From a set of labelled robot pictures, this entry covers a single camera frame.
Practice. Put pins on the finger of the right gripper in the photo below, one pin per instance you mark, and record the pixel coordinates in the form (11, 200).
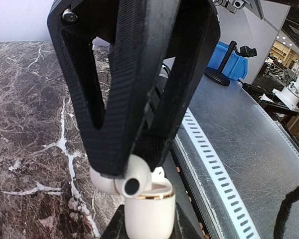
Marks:
(139, 32)
(194, 37)

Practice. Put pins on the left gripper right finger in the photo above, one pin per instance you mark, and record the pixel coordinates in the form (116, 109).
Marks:
(183, 228)

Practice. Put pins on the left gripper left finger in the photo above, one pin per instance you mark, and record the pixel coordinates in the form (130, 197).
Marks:
(116, 227)

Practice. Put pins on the beige earbud charging case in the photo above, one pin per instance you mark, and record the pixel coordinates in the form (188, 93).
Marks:
(151, 214)

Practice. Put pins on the white earbud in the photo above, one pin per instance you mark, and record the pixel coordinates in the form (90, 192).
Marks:
(136, 179)

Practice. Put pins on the black round base stand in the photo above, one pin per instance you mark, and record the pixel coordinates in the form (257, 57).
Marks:
(217, 75)

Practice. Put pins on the blue plastic storage bin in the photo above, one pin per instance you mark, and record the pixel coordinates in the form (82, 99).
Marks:
(235, 68)

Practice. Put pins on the black front table rail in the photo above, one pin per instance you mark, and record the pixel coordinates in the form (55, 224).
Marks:
(189, 197)

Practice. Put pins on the grey slotted cable duct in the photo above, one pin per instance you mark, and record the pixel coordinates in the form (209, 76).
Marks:
(224, 204)

